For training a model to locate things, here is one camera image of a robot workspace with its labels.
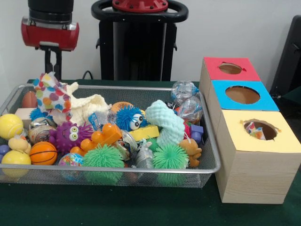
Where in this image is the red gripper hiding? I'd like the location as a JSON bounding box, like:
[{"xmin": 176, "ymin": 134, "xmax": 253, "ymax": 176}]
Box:
[{"xmin": 21, "ymin": 17, "xmax": 80, "ymax": 81}]

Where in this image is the small dotted cloth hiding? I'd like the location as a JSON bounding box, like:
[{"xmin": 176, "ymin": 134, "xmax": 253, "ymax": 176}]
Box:
[{"xmin": 32, "ymin": 72, "xmax": 74, "ymax": 117}]

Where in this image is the white cloth with big dots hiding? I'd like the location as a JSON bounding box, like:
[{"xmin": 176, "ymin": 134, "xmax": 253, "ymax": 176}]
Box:
[{"xmin": 245, "ymin": 121, "xmax": 267, "ymax": 140}]

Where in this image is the wooden box with three holes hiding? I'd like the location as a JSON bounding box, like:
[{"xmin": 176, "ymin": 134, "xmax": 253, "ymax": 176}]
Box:
[{"xmin": 199, "ymin": 57, "xmax": 301, "ymax": 204}]

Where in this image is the cream knitted cloth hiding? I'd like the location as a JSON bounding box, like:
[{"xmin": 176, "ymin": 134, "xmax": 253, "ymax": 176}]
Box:
[{"xmin": 63, "ymin": 82, "xmax": 111, "ymax": 127}]

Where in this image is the purple furry monster toy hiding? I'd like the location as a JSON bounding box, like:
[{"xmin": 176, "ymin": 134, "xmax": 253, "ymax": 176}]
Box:
[{"xmin": 49, "ymin": 121, "xmax": 93, "ymax": 155}]

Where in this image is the yellow ball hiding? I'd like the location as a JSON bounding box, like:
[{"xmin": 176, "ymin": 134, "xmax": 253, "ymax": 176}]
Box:
[
  {"xmin": 1, "ymin": 150, "xmax": 32, "ymax": 178},
  {"xmin": 0, "ymin": 113, "xmax": 24, "ymax": 139}
]

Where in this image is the orange plastic toy block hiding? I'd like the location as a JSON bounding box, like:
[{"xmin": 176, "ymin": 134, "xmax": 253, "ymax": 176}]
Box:
[{"xmin": 71, "ymin": 122, "xmax": 123, "ymax": 157}]

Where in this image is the orange toy basketball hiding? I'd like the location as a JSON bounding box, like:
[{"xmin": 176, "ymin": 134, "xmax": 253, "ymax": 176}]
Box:
[{"xmin": 29, "ymin": 141, "xmax": 58, "ymax": 165}]

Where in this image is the blue spiky ball with eyes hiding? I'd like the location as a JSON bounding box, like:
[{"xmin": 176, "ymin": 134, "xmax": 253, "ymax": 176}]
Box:
[{"xmin": 116, "ymin": 105, "xmax": 147, "ymax": 132}]

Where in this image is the green spiky ball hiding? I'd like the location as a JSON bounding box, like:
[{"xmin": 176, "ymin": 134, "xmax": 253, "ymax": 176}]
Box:
[
  {"xmin": 152, "ymin": 144, "xmax": 190, "ymax": 186},
  {"xmin": 83, "ymin": 144, "xmax": 126, "ymax": 185}
]

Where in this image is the mint green foam cloth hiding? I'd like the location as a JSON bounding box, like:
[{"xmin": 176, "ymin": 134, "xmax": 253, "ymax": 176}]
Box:
[{"xmin": 145, "ymin": 99, "xmax": 185, "ymax": 147}]

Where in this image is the dark green table cloth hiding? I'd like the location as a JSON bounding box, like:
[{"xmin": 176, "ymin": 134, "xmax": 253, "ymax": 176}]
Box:
[{"xmin": 0, "ymin": 79, "xmax": 301, "ymax": 226}]

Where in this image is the black monitor panel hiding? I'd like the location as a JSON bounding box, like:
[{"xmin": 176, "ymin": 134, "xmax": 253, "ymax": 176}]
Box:
[{"xmin": 270, "ymin": 16, "xmax": 301, "ymax": 97}]

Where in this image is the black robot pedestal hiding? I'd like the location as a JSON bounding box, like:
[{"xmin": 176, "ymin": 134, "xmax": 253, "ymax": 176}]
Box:
[{"xmin": 91, "ymin": 0, "xmax": 189, "ymax": 81}]

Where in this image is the wire mesh bin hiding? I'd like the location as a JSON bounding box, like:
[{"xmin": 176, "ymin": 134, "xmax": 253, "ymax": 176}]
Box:
[{"xmin": 0, "ymin": 84, "xmax": 222, "ymax": 188}]

